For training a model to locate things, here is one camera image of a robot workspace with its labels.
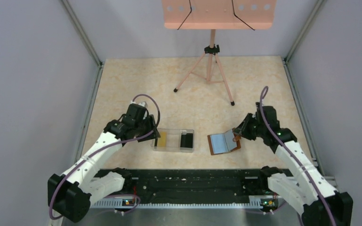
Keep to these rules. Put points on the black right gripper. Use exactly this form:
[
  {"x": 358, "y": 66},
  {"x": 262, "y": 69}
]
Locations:
[{"x": 242, "y": 130}]

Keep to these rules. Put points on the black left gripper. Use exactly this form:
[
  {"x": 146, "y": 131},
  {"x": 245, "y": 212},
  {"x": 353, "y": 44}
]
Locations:
[{"x": 150, "y": 121}]

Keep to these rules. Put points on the clear acrylic card box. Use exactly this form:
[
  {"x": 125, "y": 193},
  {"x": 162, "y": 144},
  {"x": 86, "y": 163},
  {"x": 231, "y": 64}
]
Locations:
[{"x": 173, "y": 141}]

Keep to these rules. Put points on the brown leather card holder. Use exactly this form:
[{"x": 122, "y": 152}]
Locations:
[{"x": 222, "y": 143}]

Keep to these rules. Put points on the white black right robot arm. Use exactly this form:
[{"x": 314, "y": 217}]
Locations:
[{"x": 316, "y": 201}]

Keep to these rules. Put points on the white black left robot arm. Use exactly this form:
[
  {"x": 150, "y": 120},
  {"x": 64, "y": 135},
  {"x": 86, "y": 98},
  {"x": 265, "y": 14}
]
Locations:
[{"x": 72, "y": 193}]

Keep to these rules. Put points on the yellow credit card stack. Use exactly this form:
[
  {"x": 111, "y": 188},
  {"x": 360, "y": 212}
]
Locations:
[{"x": 161, "y": 141}]

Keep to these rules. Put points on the black credit card stack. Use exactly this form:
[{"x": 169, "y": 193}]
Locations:
[{"x": 187, "y": 140}]

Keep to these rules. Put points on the pink tripod music stand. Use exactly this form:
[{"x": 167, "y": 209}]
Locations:
[{"x": 216, "y": 15}]

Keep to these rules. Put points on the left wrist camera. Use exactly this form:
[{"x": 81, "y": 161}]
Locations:
[{"x": 143, "y": 104}]

